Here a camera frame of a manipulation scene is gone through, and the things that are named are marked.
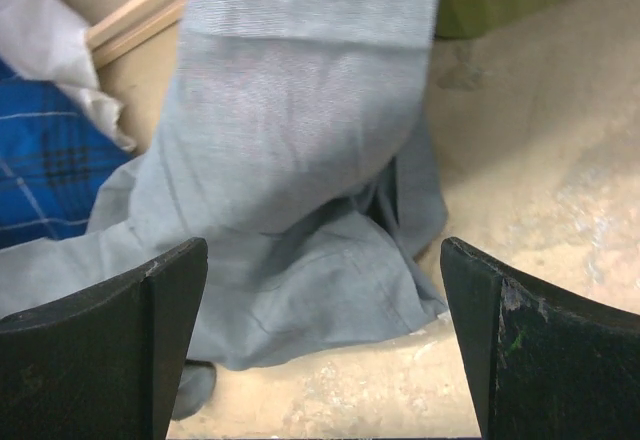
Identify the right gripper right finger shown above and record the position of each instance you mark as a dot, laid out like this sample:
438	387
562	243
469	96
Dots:
541	362

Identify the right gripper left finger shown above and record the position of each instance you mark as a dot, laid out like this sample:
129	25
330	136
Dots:
104	362

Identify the grey button shirt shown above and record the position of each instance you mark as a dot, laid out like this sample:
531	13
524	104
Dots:
293	141

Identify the blue plaid shirt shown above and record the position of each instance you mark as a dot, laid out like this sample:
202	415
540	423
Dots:
53	162

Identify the white shirt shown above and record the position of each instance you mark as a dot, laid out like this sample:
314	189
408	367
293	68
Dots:
44	40

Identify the wooden clothes rack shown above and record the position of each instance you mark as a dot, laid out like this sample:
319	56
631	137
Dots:
129	26

